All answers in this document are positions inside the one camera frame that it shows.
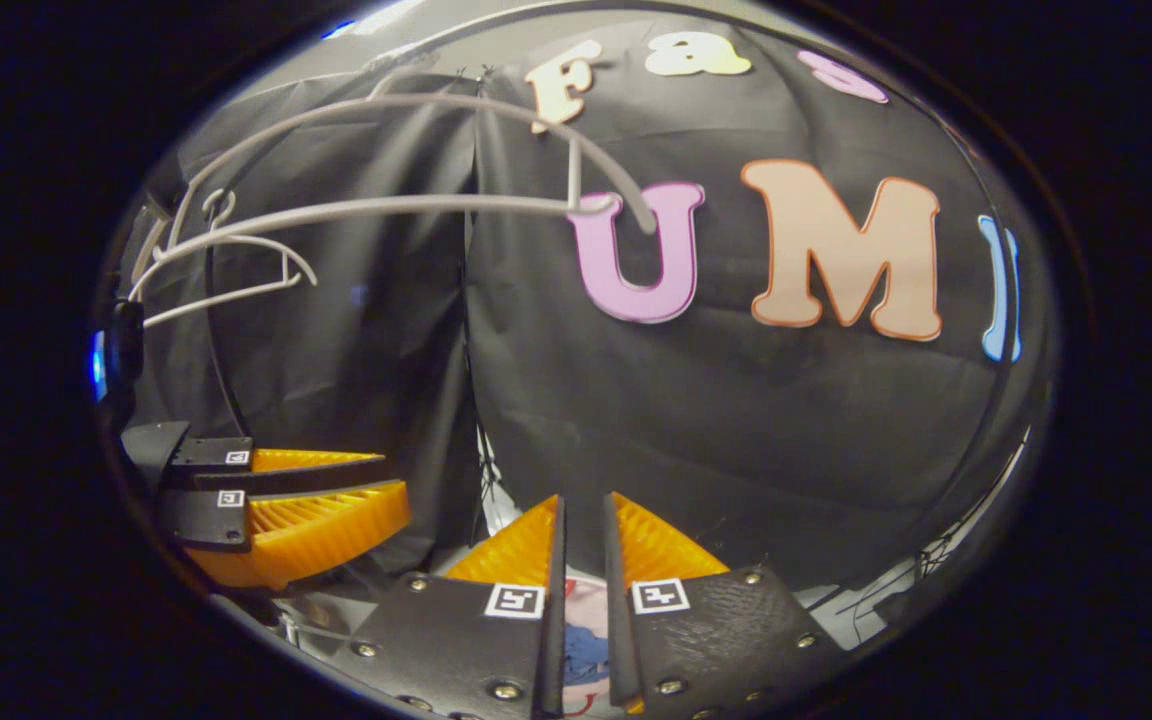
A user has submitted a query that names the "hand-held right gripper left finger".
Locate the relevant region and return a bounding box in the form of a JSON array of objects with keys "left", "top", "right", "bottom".
[{"left": 348, "top": 493, "right": 569, "bottom": 720}]

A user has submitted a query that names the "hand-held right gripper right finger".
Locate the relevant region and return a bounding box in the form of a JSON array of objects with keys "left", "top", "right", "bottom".
[{"left": 602, "top": 491, "right": 849, "bottom": 719}]

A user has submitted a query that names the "white plastic hanger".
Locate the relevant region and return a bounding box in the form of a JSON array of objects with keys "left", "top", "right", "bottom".
[
  {"left": 164, "top": 92, "right": 659, "bottom": 269},
  {"left": 129, "top": 187, "right": 320, "bottom": 331}
]

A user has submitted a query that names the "black backdrop cloth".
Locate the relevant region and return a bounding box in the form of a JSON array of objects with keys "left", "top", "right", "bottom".
[{"left": 126, "top": 10, "right": 1047, "bottom": 601}]

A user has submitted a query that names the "blue corduroy shirt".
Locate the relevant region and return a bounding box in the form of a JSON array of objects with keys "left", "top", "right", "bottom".
[{"left": 563, "top": 623, "right": 611, "bottom": 689}]

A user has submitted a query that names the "black clothes rack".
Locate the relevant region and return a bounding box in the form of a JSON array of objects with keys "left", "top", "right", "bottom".
[{"left": 176, "top": 0, "right": 1032, "bottom": 601}]

